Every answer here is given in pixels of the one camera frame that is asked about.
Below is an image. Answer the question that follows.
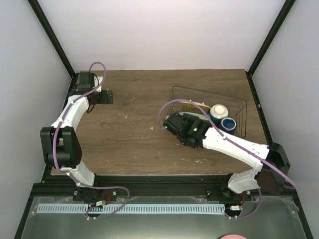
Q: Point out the woven bamboo plate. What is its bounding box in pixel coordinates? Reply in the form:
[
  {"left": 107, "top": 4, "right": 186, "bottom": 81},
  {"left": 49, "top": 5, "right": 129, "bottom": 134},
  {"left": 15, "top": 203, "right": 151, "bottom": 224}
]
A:
[{"left": 177, "top": 101, "right": 211, "bottom": 113}]

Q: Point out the cream ceramic bowl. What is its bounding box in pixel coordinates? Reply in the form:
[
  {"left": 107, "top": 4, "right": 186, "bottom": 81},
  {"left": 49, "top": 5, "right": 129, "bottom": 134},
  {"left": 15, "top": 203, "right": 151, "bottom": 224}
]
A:
[{"left": 209, "top": 104, "right": 229, "bottom": 124}]

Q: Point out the grey wire dish rack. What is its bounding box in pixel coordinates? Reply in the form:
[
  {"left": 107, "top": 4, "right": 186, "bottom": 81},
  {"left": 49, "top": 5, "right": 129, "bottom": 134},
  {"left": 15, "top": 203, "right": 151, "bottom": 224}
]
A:
[{"left": 160, "top": 86, "right": 247, "bottom": 138}]

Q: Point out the dark blue mug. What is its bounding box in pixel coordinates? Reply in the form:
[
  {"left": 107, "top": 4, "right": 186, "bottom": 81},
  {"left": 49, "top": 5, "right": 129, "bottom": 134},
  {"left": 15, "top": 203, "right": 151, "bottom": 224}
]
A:
[{"left": 220, "top": 117, "right": 237, "bottom": 134}]

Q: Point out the light blue floral plate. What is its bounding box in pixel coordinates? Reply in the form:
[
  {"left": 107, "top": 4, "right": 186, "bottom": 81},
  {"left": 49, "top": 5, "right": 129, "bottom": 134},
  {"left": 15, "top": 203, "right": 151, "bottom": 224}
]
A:
[{"left": 183, "top": 112, "right": 208, "bottom": 121}]

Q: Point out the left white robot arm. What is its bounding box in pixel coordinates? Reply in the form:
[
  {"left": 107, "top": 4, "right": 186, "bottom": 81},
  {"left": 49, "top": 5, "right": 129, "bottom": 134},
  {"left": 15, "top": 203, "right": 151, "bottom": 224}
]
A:
[{"left": 40, "top": 72, "right": 113, "bottom": 201}]

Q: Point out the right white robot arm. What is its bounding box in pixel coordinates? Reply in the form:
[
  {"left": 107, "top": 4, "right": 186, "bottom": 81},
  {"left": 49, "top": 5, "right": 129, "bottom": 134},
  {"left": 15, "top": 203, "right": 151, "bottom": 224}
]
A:
[{"left": 162, "top": 113, "right": 290, "bottom": 201}]

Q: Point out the light blue slotted strip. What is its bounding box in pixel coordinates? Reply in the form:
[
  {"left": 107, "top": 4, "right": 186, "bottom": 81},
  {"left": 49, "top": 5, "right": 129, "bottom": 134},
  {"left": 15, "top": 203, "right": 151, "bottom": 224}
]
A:
[{"left": 36, "top": 203, "right": 225, "bottom": 215}]

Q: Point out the pink round object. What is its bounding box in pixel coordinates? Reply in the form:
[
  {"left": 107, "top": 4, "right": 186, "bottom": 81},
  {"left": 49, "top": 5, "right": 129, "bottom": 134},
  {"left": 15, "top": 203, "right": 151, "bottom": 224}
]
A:
[{"left": 220, "top": 234, "right": 247, "bottom": 239}]

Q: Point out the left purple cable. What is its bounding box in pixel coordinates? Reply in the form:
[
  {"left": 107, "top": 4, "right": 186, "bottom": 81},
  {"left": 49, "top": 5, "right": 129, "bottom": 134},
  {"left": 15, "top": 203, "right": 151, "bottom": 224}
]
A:
[{"left": 53, "top": 61, "right": 131, "bottom": 221}]

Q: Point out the purple cable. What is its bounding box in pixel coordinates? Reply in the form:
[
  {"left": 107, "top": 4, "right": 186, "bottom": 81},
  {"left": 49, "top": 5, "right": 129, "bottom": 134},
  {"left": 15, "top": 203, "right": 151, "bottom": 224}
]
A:
[
  {"left": 53, "top": 61, "right": 131, "bottom": 221},
  {"left": 158, "top": 99, "right": 297, "bottom": 220}
]

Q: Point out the left black frame post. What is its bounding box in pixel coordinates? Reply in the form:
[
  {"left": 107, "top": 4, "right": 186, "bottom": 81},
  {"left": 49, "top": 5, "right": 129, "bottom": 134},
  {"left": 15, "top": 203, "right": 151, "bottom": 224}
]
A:
[{"left": 26, "top": 0, "right": 76, "bottom": 78}]

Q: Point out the black frame post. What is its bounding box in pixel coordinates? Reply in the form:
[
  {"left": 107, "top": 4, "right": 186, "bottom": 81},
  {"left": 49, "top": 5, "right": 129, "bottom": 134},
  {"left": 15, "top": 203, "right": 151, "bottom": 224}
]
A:
[
  {"left": 248, "top": 0, "right": 297, "bottom": 73},
  {"left": 26, "top": 0, "right": 76, "bottom": 78}
]

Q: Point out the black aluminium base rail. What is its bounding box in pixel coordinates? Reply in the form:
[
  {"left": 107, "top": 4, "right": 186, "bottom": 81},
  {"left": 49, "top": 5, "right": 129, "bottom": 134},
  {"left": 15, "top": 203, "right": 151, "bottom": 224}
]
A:
[{"left": 31, "top": 175, "right": 297, "bottom": 201}]

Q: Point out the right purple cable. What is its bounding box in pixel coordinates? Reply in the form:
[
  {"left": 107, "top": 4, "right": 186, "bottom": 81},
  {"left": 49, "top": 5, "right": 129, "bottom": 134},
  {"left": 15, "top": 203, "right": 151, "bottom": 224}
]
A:
[{"left": 158, "top": 99, "right": 297, "bottom": 220}]

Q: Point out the right black frame post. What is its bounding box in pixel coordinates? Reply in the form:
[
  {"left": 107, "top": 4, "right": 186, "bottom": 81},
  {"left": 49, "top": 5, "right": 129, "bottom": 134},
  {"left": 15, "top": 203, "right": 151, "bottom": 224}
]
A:
[{"left": 248, "top": 0, "right": 297, "bottom": 73}]

